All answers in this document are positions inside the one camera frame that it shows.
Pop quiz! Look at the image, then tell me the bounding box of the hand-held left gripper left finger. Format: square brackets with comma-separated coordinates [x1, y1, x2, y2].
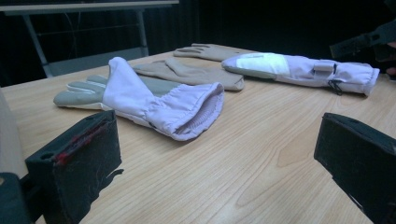
[24, 109, 124, 224]

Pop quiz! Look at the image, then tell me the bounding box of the grey metal frame table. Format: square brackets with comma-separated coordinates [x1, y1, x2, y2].
[0, 0, 180, 79]

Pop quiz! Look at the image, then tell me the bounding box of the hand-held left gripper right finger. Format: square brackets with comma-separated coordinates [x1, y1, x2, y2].
[313, 112, 396, 224]

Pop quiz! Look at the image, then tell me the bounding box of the white grey ski glove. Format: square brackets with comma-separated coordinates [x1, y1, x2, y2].
[52, 56, 225, 142]
[220, 51, 381, 97]

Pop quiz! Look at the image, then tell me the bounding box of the beige knit glove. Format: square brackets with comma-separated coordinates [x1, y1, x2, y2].
[173, 43, 251, 63]
[133, 57, 246, 92]

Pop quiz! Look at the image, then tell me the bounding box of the beige plastic box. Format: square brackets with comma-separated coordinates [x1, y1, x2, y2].
[0, 88, 30, 180]

